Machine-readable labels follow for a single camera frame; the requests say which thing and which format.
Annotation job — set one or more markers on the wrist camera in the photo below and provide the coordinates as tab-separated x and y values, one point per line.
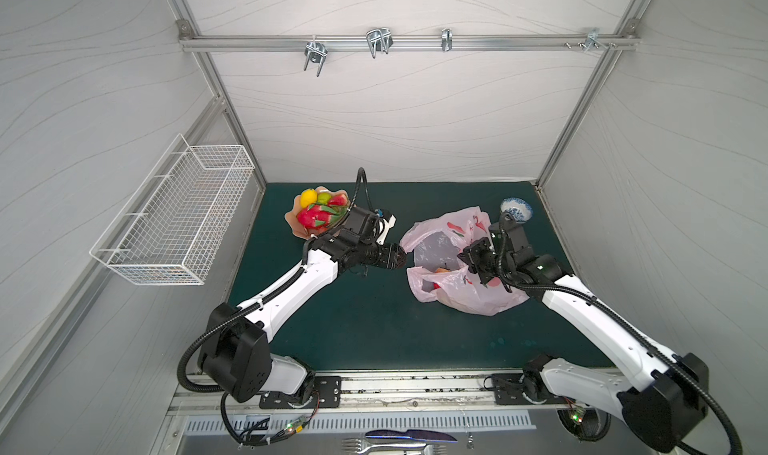
369	227
510	236

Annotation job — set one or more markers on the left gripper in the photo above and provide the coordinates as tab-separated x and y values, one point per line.
388	256

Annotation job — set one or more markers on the dark blue knife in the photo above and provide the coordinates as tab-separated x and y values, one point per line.
417	435

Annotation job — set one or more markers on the pink printed plastic bag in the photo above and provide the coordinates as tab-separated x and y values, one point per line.
436	243

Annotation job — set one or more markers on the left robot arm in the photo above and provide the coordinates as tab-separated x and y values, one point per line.
233	355

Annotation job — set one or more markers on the pink wavy fruit plate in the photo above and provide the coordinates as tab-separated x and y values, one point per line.
298	230

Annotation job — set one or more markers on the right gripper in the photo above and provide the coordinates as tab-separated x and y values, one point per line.
477	257

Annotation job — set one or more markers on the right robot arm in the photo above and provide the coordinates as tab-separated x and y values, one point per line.
658	394

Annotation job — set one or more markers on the yellow lemon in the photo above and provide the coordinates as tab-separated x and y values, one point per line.
308	198

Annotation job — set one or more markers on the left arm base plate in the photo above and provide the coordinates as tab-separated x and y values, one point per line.
317	391

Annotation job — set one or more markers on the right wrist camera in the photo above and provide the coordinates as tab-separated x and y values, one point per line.
510	236

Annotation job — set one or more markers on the pink dragon fruit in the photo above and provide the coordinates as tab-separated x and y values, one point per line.
319	217

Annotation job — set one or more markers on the metal hook clamp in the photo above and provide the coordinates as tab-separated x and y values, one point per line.
316	54
379	40
446	40
591	42

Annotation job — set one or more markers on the silver fork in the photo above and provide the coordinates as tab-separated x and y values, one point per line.
362	446

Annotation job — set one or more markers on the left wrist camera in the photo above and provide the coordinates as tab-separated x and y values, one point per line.
369	227

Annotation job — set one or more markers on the aluminium cross rail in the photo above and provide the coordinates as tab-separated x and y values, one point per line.
401	43

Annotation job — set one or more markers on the white wire basket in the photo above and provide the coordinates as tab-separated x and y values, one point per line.
169	231

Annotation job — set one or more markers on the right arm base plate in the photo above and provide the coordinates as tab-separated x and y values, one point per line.
517	389

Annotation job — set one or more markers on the blue white ceramic bowl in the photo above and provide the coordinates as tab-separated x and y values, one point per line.
520	210

